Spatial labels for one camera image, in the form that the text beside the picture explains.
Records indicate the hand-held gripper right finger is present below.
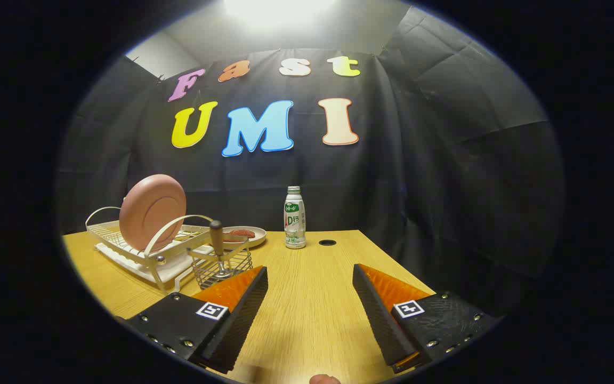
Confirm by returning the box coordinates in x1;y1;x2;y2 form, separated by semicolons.
352;263;502;374

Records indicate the pink plate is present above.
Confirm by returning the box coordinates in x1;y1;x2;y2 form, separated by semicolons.
119;174;187;252

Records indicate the wooden handled spoon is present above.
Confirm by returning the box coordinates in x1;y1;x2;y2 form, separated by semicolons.
209;220;233;279

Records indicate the white drink bottle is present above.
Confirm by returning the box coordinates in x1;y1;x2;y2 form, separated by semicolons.
284;186;306;250

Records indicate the metal wire basket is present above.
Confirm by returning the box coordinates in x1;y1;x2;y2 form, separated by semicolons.
187;238;253;290

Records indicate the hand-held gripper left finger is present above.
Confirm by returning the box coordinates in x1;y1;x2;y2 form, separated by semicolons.
124;266;269;374

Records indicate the white dish rack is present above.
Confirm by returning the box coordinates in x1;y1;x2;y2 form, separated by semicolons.
85;206;217;293

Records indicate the beige round dish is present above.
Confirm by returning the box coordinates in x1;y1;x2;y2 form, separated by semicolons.
222;226;268;250

